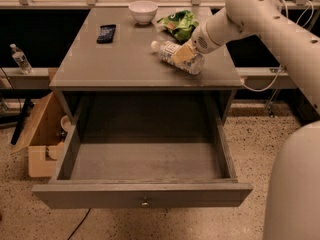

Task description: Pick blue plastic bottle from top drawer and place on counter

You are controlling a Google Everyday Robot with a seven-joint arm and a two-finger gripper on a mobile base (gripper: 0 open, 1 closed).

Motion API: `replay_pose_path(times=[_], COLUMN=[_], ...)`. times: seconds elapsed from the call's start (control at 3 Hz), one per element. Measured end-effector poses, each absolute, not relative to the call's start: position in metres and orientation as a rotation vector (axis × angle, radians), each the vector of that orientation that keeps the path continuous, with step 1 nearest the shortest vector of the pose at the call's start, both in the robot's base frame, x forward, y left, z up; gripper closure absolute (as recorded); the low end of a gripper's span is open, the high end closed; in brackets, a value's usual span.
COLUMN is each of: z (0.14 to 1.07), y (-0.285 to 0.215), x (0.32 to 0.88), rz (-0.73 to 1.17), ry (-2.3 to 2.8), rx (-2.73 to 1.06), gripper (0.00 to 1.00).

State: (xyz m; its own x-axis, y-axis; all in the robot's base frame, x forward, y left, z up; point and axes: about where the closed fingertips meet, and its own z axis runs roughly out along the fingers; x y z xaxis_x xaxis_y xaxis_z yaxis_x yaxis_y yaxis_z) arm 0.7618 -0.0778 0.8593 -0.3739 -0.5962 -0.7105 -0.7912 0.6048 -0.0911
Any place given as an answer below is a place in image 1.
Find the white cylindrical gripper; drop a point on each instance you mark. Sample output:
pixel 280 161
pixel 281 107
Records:
pixel 199 43

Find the clear plastic water bottle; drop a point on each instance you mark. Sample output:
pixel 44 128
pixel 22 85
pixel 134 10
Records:
pixel 181 56

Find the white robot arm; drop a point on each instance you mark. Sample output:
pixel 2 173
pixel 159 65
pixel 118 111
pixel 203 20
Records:
pixel 293 200

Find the grey cabinet with counter top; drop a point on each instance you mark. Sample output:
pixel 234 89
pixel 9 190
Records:
pixel 128 63

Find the open grey top drawer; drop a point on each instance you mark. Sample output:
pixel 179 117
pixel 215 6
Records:
pixel 169 148

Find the small metal drawer knob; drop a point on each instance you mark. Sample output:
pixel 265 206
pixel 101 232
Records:
pixel 145 203

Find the water bottle on ledge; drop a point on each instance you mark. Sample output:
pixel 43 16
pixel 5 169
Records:
pixel 20 58

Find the green chip bag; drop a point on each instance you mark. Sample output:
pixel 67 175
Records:
pixel 180 25

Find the white ceramic bowl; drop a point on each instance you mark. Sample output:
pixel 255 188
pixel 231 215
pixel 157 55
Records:
pixel 143 12

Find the dark blue snack packet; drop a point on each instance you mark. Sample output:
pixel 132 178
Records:
pixel 106 34

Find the white cup in box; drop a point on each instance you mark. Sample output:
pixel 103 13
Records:
pixel 65 123

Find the open cardboard box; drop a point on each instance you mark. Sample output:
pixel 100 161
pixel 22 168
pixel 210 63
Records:
pixel 42 137

